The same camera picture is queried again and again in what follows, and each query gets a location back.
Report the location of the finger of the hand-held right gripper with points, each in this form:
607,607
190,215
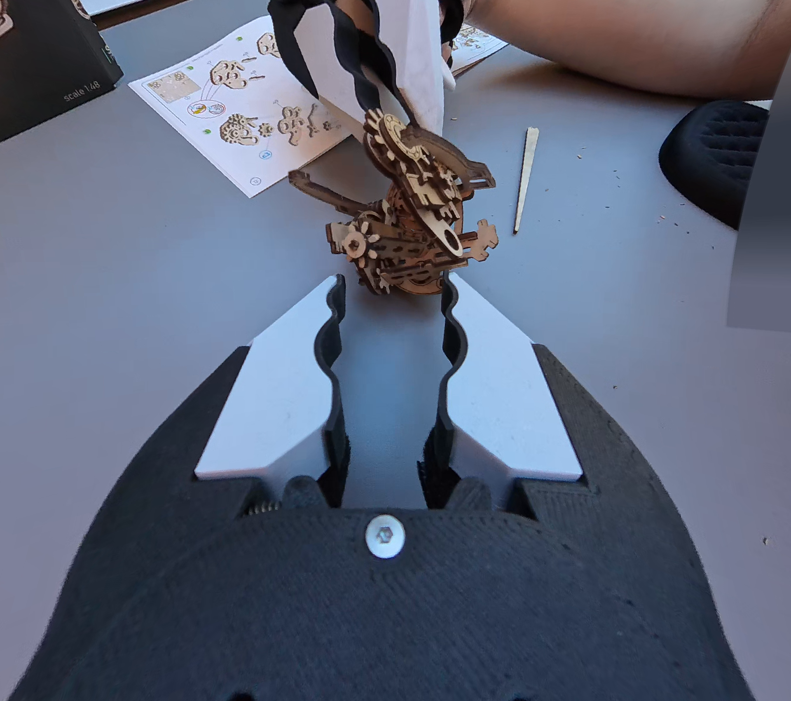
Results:
327,64
401,2

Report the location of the wooden mechanical model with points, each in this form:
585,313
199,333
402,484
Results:
371,250

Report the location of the assembly instruction booklet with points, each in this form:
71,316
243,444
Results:
235,107

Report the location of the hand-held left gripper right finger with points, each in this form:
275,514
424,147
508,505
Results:
507,404

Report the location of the thin wooden strip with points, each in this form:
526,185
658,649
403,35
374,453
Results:
526,182

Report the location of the wooden gear assembly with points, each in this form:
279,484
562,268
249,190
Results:
426,157

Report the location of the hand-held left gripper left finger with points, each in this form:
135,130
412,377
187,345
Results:
272,404

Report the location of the black model kit box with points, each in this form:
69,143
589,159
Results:
43,33

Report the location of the person's right forearm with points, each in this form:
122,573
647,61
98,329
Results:
618,2

